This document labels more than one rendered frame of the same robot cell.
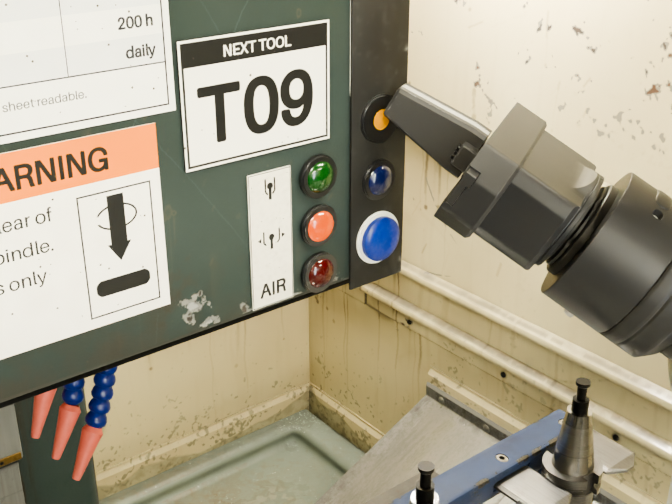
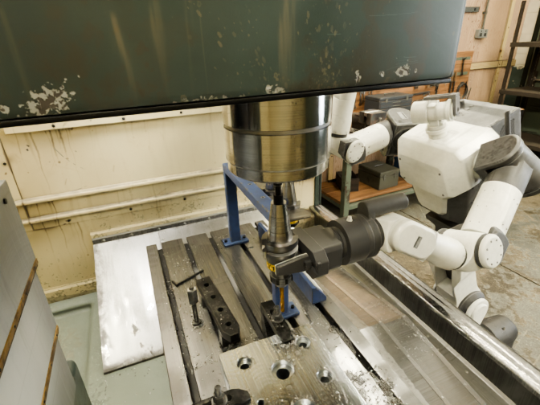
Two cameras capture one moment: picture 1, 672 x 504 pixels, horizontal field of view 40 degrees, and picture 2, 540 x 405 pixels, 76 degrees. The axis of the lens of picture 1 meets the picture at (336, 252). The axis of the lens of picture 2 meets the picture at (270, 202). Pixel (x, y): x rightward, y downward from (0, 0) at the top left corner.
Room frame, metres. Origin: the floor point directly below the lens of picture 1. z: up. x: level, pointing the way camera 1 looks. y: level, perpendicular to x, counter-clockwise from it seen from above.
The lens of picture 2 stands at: (0.40, 0.83, 1.62)
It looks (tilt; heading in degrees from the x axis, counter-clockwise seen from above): 25 degrees down; 287
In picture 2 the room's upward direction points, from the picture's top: 2 degrees counter-clockwise
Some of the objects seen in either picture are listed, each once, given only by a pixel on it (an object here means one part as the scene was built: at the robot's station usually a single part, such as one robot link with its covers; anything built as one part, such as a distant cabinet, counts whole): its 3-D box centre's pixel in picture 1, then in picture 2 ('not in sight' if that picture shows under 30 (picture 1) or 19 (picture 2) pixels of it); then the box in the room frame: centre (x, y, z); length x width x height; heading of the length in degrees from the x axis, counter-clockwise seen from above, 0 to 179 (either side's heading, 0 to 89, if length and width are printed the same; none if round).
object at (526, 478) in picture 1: (537, 494); not in sight; (0.76, -0.21, 1.21); 0.07 x 0.05 x 0.01; 39
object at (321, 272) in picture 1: (320, 272); not in sight; (0.52, 0.01, 1.58); 0.02 x 0.01 x 0.02; 129
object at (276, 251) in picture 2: not in sight; (280, 243); (0.53, 0.33, 1.30); 0.06 x 0.06 x 0.03
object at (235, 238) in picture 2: not in sight; (232, 208); (0.88, -0.26, 1.05); 0.10 x 0.05 x 0.30; 39
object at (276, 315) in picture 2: not in sight; (276, 328); (0.58, 0.21, 0.97); 0.13 x 0.03 x 0.15; 129
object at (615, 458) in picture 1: (603, 453); not in sight; (0.83, -0.29, 1.21); 0.07 x 0.05 x 0.01; 39
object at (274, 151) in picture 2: not in sight; (277, 127); (0.53, 0.33, 1.50); 0.16 x 0.16 x 0.12
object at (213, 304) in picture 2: not in sight; (218, 311); (0.77, 0.15, 0.93); 0.26 x 0.05 x 0.06; 134
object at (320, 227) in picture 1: (319, 225); not in sight; (0.52, 0.01, 1.62); 0.02 x 0.01 x 0.02; 129
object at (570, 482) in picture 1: (571, 472); not in sight; (0.80, -0.25, 1.21); 0.06 x 0.06 x 0.03
